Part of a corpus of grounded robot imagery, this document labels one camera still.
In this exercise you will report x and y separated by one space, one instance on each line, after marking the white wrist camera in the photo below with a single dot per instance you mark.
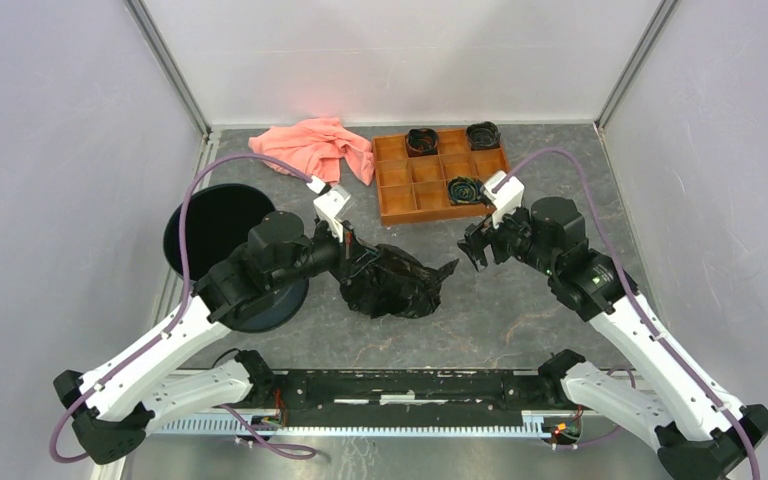
330 205
504 193

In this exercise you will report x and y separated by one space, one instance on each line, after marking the aluminium corner post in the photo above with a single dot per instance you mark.
163 55
660 18

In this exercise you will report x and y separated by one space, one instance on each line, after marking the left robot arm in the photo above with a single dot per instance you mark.
113 408

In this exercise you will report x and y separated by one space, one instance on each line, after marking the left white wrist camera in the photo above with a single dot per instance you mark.
330 205

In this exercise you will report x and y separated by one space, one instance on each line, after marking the pink cloth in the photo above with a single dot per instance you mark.
317 147

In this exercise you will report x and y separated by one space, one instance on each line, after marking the orange compartment tray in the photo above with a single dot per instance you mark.
414 189

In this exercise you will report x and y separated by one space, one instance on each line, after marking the black plastic trash bag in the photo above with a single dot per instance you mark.
386 280

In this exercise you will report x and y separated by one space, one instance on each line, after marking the rolled bag front blue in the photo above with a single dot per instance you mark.
464 191

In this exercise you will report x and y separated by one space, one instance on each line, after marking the right aluminium corner post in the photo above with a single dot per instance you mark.
660 18

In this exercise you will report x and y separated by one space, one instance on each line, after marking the rolled bag back middle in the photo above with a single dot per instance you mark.
421 142

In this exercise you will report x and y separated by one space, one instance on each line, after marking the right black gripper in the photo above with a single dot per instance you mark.
472 242

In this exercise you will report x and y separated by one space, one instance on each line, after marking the left aluminium corner post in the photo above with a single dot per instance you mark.
163 55

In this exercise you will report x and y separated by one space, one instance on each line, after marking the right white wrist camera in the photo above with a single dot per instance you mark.
504 193

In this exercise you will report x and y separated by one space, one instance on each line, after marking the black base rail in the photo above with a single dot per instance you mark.
424 402

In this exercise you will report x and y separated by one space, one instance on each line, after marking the rolled bag back right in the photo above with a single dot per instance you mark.
483 136

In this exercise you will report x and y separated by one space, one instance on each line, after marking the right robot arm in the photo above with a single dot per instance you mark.
695 426

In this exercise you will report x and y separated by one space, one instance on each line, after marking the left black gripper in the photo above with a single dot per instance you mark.
351 255

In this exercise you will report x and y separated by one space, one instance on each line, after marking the dark blue trash bin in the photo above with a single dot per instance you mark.
218 228

